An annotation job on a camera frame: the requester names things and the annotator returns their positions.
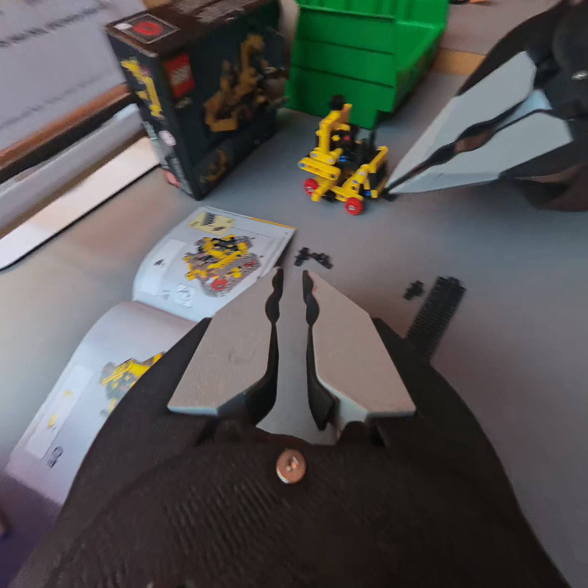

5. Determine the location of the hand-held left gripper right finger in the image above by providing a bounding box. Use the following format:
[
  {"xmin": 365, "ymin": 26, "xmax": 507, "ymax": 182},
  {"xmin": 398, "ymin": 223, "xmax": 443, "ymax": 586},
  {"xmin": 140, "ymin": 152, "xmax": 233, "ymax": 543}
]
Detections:
[{"xmin": 302, "ymin": 269, "xmax": 417, "ymax": 432}]

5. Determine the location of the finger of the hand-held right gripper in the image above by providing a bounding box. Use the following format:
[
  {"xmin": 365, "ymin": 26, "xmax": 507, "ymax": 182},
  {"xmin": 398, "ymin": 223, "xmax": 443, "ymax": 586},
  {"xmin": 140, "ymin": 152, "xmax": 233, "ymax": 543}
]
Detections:
[
  {"xmin": 385, "ymin": 51, "xmax": 538, "ymax": 188},
  {"xmin": 388, "ymin": 109, "xmax": 573, "ymax": 194}
]

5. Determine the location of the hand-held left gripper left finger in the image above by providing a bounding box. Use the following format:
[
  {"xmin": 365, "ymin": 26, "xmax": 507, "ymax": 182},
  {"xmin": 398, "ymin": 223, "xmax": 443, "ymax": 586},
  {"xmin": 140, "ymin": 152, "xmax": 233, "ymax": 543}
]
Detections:
[{"xmin": 167, "ymin": 266, "xmax": 285, "ymax": 425}]

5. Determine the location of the pile of track pieces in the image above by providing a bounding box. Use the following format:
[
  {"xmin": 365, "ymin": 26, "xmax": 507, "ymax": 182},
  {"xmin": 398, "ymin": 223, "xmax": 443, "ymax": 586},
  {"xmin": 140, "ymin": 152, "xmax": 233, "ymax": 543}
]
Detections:
[{"xmin": 294, "ymin": 247, "xmax": 334, "ymax": 269}]

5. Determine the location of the yellow lego bulldozer model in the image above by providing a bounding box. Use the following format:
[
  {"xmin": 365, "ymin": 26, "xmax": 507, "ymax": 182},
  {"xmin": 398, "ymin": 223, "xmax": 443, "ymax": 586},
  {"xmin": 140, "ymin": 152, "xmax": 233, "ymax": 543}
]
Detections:
[{"xmin": 298, "ymin": 95, "xmax": 390, "ymax": 216}]

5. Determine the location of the lego instruction booklet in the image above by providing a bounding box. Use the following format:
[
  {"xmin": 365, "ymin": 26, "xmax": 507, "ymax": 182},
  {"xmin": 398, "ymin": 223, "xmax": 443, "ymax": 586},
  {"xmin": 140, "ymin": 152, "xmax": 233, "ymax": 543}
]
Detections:
[{"xmin": 5, "ymin": 206, "xmax": 297, "ymax": 506}]

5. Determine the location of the dark cardboard lego box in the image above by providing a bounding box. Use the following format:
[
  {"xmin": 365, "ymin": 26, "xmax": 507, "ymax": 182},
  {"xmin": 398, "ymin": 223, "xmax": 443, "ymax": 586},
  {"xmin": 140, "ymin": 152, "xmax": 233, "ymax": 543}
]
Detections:
[{"xmin": 105, "ymin": 0, "xmax": 288, "ymax": 201}]

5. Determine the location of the green plastic bin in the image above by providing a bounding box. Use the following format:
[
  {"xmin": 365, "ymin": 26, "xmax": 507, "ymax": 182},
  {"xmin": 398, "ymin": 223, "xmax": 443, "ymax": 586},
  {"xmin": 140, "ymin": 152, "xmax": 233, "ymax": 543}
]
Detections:
[{"xmin": 284, "ymin": 0, "xmax": 449, "ymax": 130}]

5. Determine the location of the printed instruction sheet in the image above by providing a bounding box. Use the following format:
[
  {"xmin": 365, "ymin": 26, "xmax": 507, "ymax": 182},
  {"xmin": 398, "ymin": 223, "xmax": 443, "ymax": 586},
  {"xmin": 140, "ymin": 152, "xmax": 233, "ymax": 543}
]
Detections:
[{"xmin": 0, "ymin": 0, "xmax": 152, "ymax": 138}]

